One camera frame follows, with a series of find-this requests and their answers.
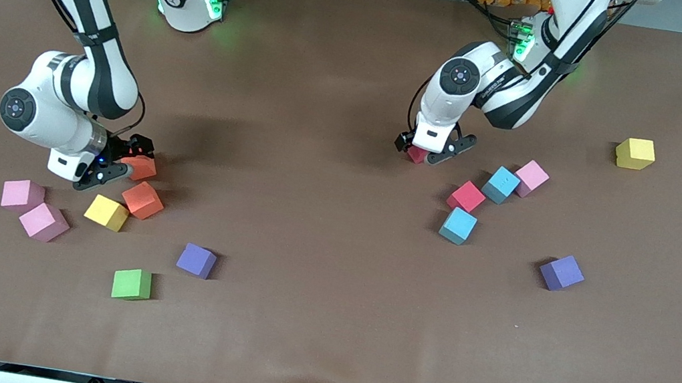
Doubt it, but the red foam cube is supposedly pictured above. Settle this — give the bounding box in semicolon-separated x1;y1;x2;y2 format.
445;177;489;216
405;145;431;166

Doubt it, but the orange foam cube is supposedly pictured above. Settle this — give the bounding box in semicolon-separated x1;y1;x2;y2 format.
118;177;168;223
116;152;160;185

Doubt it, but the cyan foam cube corner notch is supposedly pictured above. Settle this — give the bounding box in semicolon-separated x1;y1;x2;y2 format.
437;205;480;249

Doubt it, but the purple foam cube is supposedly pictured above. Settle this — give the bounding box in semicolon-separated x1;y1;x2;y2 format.
174;241;220;282
536;251;589;297

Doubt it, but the yellow foam cube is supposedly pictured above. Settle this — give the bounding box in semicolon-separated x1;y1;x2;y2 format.
82;192;132;235
612;135;659;173

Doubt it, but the cyan foam cube with dots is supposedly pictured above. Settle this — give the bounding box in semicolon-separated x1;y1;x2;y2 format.
480;163;524;208

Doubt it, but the pink foam cube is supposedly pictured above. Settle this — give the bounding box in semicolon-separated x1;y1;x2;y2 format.
0;176;48;216
511;157;553;203
15;199;74;246

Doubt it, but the green foam cube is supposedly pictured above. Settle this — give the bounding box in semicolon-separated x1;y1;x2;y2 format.
110;265;154;305

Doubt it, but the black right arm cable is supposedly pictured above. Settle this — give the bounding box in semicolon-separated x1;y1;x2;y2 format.
0;0;162;142

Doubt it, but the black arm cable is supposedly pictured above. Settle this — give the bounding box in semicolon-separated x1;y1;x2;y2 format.
0;0;162;142
405;0;647;163

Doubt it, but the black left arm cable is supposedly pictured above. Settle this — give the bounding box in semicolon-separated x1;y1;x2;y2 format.
405;0;647;163

